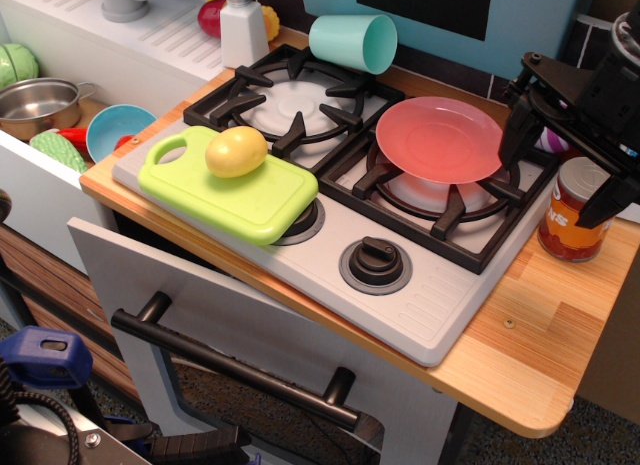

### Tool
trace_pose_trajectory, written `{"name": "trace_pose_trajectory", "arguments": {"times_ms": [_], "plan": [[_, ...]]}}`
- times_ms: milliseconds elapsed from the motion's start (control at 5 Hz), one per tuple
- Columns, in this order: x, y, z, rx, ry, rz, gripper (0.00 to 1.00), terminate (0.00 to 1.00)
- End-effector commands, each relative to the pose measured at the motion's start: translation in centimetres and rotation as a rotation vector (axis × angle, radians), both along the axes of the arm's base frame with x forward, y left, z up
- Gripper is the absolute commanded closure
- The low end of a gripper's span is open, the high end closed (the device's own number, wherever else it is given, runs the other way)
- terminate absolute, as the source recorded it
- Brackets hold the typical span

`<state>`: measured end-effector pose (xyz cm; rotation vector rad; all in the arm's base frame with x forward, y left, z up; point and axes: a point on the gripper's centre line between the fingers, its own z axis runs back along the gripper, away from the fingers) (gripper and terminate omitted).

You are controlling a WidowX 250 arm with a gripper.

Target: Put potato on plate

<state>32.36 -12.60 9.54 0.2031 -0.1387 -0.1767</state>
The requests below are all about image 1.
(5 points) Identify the white salt shaker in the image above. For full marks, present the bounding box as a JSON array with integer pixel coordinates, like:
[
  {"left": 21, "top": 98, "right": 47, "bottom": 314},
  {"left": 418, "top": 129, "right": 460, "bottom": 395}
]
[{"left": 220, "top": 0, "right": 269, "bottom": 69}]

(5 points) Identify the orange toy food can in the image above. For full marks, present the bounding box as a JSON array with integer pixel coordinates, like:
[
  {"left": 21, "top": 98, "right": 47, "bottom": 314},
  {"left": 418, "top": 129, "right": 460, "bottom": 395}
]
[{"left": 538, "top": 157, "right": 613, "bottom": 262}]

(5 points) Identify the black right stove knob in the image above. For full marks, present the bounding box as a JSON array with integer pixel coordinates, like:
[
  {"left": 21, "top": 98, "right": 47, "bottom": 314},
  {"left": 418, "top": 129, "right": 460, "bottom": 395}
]
[{"left": 339, "top": 236, "right": 413, "bottom": 296}]

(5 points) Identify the white oven door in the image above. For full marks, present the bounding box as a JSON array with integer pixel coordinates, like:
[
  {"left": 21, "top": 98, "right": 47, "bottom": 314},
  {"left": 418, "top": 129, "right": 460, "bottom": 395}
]
[{"left": 68, "top": 218, "right": 457, "bottom": 464}]

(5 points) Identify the yellow toy potato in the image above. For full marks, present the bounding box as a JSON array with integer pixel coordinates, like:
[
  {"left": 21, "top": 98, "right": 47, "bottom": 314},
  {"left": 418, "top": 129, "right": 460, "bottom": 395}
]
[{"left": 205, "top": 126, "right": 268, "bottom": 179}]

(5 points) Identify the green toy cucumber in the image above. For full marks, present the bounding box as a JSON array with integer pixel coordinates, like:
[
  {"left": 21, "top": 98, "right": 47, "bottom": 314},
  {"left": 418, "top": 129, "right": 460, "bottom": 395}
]
[{"left": 29, "top": 131, "right": 88, "bottom": 174}]

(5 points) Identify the white toy sink unit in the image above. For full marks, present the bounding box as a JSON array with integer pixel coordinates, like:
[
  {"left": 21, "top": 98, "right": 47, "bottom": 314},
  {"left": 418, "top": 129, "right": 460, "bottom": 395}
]
[{"left": 1, "top": 0, "right": 223, "bottom": 270}]

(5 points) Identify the grey toy stove top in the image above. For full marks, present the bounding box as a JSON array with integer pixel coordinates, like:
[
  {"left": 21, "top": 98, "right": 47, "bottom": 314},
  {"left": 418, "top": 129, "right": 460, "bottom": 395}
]
[{"left": 111, "top": 43, "right": 561, "bottom": 368}]

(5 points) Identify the black oven door handle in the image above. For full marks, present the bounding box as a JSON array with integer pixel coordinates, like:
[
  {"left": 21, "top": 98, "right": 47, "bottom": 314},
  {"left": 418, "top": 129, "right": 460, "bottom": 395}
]
[{"left": 111, "top": 291, "right": 361, "bottom": 432}]

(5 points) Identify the black left burner grate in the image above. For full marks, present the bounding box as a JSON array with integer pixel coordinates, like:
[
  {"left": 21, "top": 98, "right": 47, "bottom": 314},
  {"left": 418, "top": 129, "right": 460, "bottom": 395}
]
[{"left": 183, "top": 45, "right": 405, "bottom": 172}]

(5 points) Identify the teal toy microwave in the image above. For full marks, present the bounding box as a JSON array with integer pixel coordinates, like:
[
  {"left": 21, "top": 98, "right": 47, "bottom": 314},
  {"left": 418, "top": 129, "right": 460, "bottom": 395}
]
[{"left": 303, "top": 0, "right": 592, "bottom": 78}]

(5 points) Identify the pink plastic plate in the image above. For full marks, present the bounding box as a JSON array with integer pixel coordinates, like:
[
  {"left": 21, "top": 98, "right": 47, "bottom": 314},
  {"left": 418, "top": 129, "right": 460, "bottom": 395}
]
[{"left": 376, "top": 97, "right": 502, "bottom": 184}]

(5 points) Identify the green plastic cutting board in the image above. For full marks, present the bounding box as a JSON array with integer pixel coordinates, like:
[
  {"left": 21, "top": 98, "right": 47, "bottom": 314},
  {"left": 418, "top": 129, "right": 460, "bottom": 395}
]
[{"left": 137, "top": 126, "right": 319, "bottom": 245}]

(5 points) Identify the black left stove knob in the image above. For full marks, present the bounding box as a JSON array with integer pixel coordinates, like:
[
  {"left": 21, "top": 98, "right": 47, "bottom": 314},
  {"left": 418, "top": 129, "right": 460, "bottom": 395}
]
[{"left": 275, "top": 198, "right": 326, "bottom": 246}]

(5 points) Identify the teal plastic cup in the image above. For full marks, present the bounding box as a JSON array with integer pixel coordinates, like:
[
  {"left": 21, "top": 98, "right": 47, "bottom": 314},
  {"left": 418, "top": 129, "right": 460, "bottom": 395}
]
[{"left": 309, "top": 15, "right": 398, "bottom": 75}]

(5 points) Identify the red toy pepper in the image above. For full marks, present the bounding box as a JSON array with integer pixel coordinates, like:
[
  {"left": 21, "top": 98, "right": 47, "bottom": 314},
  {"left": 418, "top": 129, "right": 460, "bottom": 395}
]
[{"left": 56, "top": 128, "right": 133, "bottom": 153}]

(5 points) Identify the black right burner grate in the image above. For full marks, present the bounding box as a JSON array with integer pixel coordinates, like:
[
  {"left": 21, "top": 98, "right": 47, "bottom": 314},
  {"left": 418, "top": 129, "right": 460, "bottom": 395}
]
[{"left": 317, "top": 128, "right": 559, "bottom": 274}]

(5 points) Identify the black burner grate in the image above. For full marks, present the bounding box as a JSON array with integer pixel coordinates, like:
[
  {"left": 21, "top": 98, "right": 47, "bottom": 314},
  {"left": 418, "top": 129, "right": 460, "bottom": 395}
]
[
  {"left": 183, "top": 45, "right": 405, "bottom": 172},
  {"left": 317, "top": 128, "right": 559, "bottom": 274}
]

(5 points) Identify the red toy apple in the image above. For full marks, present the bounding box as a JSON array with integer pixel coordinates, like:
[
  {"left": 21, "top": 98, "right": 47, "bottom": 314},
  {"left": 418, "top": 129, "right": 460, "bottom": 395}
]
[{"left": 197, "top": 0, "right": 226, "bottom": 38}]

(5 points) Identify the black stove knob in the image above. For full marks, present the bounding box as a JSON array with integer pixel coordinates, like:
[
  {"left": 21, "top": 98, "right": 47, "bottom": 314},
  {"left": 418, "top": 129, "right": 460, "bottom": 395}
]
[
  {"left": 339, "top": 236, "right": 413, "bottom": 296},
  {"left": 275, "top": 198, "right": 326, "bottom": 246}
]

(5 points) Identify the purple striped toy onion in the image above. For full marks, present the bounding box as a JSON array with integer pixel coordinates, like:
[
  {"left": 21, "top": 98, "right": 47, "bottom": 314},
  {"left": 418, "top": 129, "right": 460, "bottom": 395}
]
[{"left": 535, "top": 128, "right": 570, "bottom": 154}]

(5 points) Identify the green toy cabbage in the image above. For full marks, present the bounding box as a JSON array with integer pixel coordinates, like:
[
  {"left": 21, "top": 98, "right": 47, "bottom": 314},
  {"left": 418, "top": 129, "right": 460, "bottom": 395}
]
[{"left": 1, "top": 43, "right": 40, "bottom": 88}]

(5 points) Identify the small steel pot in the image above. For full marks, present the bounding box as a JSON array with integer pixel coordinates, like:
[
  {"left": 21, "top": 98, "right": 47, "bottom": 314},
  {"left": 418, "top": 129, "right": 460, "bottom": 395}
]
[{"left": 1, "top": 77, "right": 97, "bottom": 141}]

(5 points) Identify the grey toy faucet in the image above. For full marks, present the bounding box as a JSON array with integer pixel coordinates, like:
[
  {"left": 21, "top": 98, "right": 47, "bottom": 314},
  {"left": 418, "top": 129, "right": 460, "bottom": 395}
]
[{"left": 101, "top": 0, "right": 150, "bottom": 23}]

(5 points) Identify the blue plastic bowl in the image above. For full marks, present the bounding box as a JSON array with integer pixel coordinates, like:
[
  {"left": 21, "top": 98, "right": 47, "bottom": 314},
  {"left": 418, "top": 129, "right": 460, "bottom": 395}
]
[{"left": 86, "top": 104, "right": 156, "bottom": 163}]

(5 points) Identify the blue plastic clamp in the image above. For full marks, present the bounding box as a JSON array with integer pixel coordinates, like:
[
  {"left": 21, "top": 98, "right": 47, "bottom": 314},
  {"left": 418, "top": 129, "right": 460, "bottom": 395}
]
[{"left": 1, "top": 326, "right": 93, "bottom": 389}]

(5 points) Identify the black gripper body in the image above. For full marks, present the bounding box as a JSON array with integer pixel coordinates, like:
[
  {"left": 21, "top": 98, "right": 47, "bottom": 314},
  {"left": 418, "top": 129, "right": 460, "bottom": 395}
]
[{"left": 504, "top": 51, "right": 640, "bottom": 172}]

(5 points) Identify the black braided cable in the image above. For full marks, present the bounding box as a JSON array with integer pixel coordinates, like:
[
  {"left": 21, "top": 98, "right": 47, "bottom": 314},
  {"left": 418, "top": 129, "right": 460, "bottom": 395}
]
[{"left": 0, "top": 357, "right": 81, "bottom": 465}]

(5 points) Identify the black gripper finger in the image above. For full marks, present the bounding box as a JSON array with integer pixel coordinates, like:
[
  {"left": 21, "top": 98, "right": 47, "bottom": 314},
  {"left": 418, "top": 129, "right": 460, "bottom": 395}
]
[
  {"left": 499, "top": 92, "right": 544, "bottom": 168},
  {"left": 578, "top": 165, "right": 639, "bottom": 229}
]

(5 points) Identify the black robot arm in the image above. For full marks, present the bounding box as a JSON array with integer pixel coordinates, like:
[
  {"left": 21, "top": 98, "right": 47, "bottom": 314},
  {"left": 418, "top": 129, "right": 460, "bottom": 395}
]
[{"left": 499, "top": 8, "right": 639, "bottom": 229}]

